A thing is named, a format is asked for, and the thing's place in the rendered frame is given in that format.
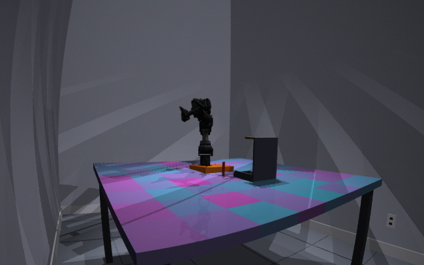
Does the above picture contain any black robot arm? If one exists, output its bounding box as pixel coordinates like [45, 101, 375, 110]
[190, 101, 213, 166]

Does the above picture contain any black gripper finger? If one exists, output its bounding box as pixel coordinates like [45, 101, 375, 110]
[193, 99, 207, 109]
[180, 106, 187, 119]

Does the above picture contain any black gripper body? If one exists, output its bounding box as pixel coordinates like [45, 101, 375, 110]
[181, 98, 211, 122]

